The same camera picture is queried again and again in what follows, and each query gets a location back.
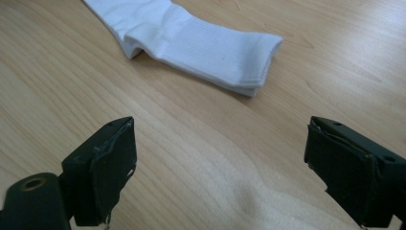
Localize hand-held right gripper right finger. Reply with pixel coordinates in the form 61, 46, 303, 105
303, 115, 406, 229

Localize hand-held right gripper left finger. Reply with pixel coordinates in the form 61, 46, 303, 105
60, 116, 139, 228

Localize white sock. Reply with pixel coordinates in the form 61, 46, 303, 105
83, 0, 284, 90
121, 37, 266, 98

